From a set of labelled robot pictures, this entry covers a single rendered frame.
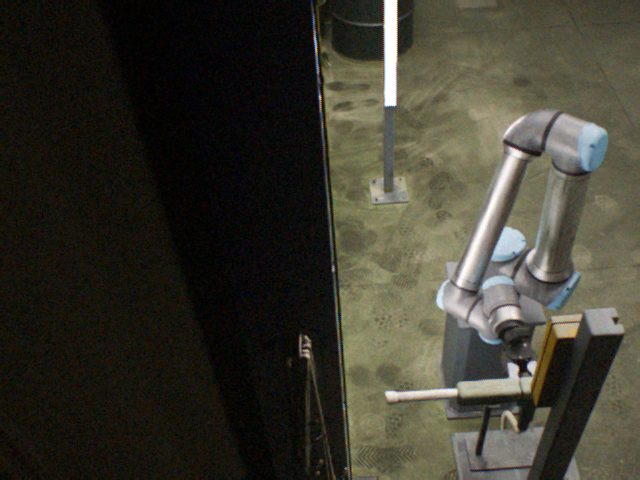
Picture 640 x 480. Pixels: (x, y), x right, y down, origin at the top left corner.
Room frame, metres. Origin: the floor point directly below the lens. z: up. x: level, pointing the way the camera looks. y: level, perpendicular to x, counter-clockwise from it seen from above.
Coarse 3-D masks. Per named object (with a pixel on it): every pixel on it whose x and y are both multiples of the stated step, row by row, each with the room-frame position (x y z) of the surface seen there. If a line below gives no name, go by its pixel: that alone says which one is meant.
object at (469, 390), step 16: (464, 384) 0.92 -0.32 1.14; (480, 384) 0.92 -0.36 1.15; (496, 384) 0.92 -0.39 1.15; (512, 384) 0.91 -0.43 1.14; (528, 384) 0.91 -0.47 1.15; (400, 400) 0.91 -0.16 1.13; (416, 400) 0.90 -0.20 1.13; (464, 400) 0.89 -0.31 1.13; (480, 400) 0.89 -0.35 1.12; (496, 400) 0.89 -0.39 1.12; (512, 400) 0.89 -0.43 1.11; (528, 400) 0.90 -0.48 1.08; (528, 416) 0.89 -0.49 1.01
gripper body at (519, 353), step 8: (504, 328) 1.11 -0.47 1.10; (512, 328) 1.11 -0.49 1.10; (504, 344) 1.06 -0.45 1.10; (512, 344) 1.05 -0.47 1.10; (520, 344) 1.05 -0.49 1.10; (528, 344) 1.05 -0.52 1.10; (512, 352) 1.03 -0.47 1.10; (520, 352) 1.03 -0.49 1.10; (528, 352) 1.03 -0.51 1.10; (520, 360) 1.01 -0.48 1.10; (528, 360) 1.01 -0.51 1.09; (520, 368) 1.01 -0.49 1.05; (504, 376) 1.01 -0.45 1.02
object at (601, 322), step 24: (600, 312) 0.74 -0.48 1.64; (576, 336) 0.74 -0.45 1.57; (600, 336) 0.69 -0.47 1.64; (576, 360) 0.72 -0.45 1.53; (600, 360) 0.69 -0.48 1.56; (576, 384) 0.69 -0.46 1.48; (600, 384) 0.69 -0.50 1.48; (552, 408) 0.74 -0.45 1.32; (576, 408) 0.69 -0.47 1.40; (552, 432) 0.71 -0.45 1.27; (576, 432) 0.69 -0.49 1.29; (552, 456) 0.69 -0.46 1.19
